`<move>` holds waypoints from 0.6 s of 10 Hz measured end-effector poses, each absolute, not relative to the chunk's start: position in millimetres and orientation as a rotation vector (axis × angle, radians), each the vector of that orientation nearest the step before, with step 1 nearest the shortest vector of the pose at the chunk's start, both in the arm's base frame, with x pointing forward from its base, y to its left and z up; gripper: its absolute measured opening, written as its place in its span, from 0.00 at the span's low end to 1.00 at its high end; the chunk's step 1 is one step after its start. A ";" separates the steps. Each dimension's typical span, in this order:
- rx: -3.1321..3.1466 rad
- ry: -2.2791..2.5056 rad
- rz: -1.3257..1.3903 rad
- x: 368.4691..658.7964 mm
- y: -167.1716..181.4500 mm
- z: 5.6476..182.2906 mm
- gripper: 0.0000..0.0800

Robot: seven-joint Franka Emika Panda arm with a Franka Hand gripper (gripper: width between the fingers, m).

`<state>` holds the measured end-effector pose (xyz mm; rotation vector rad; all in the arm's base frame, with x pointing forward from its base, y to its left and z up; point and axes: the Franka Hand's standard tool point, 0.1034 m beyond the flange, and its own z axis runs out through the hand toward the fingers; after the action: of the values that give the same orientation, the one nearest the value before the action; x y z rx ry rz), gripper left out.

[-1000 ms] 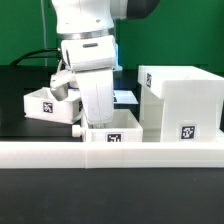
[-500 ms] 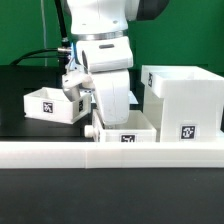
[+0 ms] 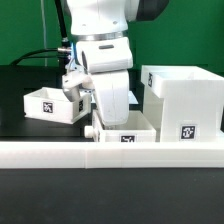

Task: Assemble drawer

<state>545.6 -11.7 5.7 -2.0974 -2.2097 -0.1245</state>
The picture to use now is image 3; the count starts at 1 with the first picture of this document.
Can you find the white drawer box with knob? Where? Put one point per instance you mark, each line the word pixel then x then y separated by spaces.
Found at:
pixel 136 129

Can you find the white front barrier rail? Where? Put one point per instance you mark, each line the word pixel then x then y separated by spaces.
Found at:
pixel 90 155

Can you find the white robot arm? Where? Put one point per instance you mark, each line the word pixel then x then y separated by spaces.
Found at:
pixel 97 20

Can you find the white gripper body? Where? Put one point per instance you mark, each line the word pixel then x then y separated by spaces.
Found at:
pixel 107 62

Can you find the white drawer cabinet frame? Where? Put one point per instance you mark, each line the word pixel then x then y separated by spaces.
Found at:
pixel 183 103

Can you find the marker sheet on table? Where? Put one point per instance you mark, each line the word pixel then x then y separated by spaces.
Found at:
pixel 132 98

